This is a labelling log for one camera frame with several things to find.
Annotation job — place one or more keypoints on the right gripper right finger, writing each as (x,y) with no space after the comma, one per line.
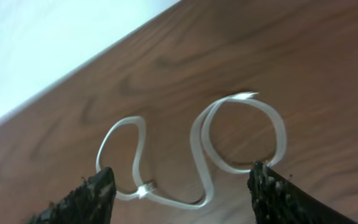
(275,200)

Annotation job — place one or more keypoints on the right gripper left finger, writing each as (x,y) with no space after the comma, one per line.
(90,203)

